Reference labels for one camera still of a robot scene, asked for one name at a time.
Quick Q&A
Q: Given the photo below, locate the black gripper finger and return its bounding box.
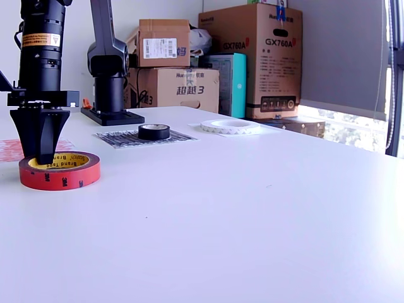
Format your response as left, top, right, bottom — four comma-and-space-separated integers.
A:
39, 110, 71, 165
9, 109, 42, 157

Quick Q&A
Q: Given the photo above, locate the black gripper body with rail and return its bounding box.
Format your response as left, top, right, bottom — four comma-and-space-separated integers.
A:
6, 89, 81, 110

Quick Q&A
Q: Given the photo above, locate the red 3M tape roll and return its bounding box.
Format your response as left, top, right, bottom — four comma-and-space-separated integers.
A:
18, 150, 102, 191

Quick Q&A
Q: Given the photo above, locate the small black tape roll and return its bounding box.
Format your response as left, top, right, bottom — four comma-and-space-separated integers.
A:
138, 123, 171, 141

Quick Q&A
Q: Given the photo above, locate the wide white tape roll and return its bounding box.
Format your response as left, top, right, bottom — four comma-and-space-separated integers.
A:
200, 119, 261, 136

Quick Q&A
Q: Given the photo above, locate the red scribbled paper sheet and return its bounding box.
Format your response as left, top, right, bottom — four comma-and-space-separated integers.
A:
0, 138, 75, 163

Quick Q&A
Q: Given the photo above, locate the black scribbled paper sheet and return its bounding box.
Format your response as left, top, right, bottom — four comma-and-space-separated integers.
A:
93, 128, 199, 149

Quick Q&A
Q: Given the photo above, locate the Huntkey cardboard carton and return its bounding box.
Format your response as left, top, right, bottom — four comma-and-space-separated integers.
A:
124, 67, 221, 114

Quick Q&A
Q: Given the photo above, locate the cardboard box with shipping label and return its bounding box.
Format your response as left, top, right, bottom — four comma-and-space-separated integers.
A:
126, 18, 192, 68

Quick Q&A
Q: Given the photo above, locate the white plastic bag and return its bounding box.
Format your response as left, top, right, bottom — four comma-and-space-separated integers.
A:
189, 27, 213, 58

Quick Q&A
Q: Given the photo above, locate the black and teal carton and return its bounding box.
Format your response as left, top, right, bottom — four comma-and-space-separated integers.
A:
201, 52, 247, 119

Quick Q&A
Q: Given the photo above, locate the blank white paper sheet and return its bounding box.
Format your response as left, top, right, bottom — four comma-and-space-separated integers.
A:
187, 119, 282, 139

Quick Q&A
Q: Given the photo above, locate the large GX760A cardboard box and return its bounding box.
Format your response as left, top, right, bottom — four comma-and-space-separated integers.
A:
198, 3, 304, 120

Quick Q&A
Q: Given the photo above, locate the long black printed box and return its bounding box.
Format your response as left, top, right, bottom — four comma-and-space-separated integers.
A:
252, 116, 326, 139

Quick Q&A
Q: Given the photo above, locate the grey roller blind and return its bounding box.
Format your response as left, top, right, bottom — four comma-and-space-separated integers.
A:
288, 0, 389, 121

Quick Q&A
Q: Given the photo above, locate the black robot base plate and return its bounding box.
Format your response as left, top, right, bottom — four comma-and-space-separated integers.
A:
80, 106, 145, 126

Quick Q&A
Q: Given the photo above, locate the black power cable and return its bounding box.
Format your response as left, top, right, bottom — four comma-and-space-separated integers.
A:
135, 68, 149, 108

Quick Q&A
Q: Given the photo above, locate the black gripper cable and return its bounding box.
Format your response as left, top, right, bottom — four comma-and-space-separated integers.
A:
12, 21, 25, 48

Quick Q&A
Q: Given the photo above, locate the white bead blind cord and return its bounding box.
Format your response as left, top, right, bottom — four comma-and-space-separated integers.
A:
385, 0, 397, 150

